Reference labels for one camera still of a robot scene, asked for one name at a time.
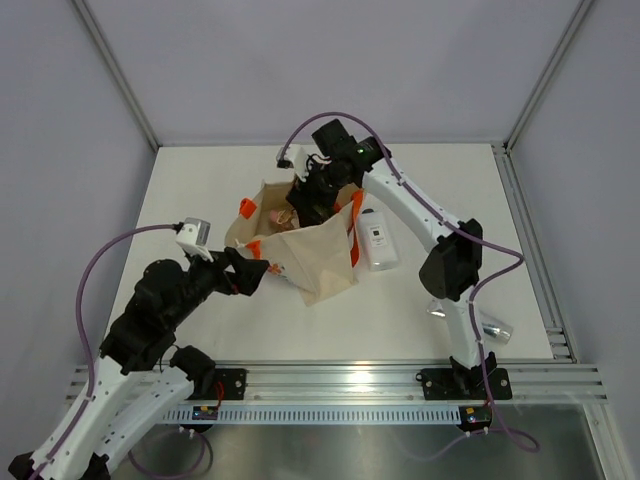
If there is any aluminium frame post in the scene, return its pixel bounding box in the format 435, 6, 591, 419
502, 0, 597, 154
69, 0, 162, 153

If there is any right aluminium frame post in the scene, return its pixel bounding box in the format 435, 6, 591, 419
502, 0, 597, 154

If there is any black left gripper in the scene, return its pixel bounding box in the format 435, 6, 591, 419
165, 244, 269, 328

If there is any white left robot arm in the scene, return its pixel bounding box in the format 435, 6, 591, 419
9, 247, 269, 479

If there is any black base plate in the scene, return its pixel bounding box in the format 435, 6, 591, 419
188, 368, 247, 401
415, 367, 513, 401

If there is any white rectangular lotion bottle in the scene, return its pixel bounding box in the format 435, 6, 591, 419
356, 208, 400, 272

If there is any silver cosmetic tube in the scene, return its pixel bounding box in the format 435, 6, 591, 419
426, 298, 514, 345

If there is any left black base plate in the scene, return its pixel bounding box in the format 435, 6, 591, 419
188, 368, 247, 401

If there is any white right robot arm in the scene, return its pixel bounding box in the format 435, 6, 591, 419
225, 112, 496, 398

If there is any white slotted cable duct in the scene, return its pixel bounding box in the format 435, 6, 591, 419
159, 404, 492, 426

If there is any left aluminium frame post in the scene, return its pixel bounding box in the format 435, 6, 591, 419
69, 0, 162, 153

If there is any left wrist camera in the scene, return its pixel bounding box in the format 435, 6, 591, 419
176, 217, 213, 262

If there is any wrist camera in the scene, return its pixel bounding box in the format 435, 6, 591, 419
176, 217, 213, 262
276, 144, 309, 182

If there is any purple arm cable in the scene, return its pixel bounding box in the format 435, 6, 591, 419
278, 111, 541, 459
29, 223, 216, 476

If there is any aluminium mounting rail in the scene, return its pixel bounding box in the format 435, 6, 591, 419
64, 362, 609, 409

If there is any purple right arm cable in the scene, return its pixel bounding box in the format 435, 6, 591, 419
278, 111, 541, 459

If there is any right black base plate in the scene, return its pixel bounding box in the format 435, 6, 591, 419
415, 367, 513, 401

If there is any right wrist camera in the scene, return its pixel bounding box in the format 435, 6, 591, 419
276, 144, 309, 182

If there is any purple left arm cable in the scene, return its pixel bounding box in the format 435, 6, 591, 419
29, 223, 216, 476

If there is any cream canvas tote bag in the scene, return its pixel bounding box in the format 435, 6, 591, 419
225, 182, 366, 306

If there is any pink baby oil bottle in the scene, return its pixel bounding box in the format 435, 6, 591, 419
269, 208, 300, 232

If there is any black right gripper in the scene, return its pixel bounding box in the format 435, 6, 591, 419
287, 155, 348, 228

